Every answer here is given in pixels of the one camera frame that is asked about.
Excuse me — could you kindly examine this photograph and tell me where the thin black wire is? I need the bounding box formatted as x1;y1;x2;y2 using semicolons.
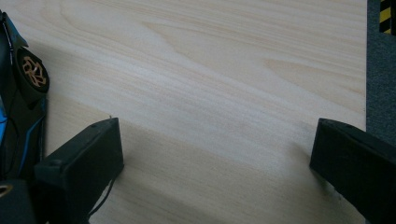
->
88;176;117;219

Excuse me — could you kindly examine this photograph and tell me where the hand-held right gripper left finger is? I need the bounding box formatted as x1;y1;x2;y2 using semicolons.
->
34;117;125;224

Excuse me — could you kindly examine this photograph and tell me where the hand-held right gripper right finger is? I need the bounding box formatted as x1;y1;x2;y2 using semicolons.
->
309;118;396;224

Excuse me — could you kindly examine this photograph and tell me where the black and blue toy car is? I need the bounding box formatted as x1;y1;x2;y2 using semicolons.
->
0;8;50;224

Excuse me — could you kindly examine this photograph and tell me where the yellow-black striped stand base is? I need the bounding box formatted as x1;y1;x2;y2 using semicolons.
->
378;0;394;35

